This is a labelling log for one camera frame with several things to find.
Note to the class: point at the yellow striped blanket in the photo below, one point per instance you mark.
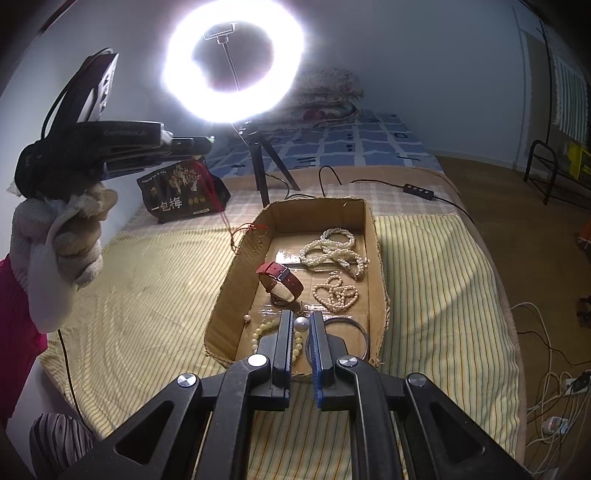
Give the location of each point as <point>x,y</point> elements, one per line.
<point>142,322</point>

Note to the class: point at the ring light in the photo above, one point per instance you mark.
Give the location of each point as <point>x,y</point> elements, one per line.
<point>183,78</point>

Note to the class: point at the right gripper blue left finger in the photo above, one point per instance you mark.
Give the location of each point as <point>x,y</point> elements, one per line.
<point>277,345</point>

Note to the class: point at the black metal rack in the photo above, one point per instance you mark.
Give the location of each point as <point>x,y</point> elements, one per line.
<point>546,171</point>

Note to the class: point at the checkered beige bedsheet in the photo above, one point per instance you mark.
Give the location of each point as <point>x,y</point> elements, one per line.
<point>380,186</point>

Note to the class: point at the left hand in white glove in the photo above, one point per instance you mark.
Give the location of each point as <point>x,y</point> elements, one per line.
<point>55,250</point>

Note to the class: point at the folded floral quilts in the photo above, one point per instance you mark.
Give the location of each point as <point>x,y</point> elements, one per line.
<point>320,96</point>

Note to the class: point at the red strap wristwatch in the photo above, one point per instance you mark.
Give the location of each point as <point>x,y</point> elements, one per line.
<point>279,282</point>

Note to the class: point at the blue patterned bedsheet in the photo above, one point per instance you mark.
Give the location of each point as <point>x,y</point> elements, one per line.
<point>372,139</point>

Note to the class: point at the cardboard box tray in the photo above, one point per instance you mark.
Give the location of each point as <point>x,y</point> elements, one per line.
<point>305,256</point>

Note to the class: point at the black snack bag chinese text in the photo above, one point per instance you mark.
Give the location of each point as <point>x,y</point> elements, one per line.
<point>183,190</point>

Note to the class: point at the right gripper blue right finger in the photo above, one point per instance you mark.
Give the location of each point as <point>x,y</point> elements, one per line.
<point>323,349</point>

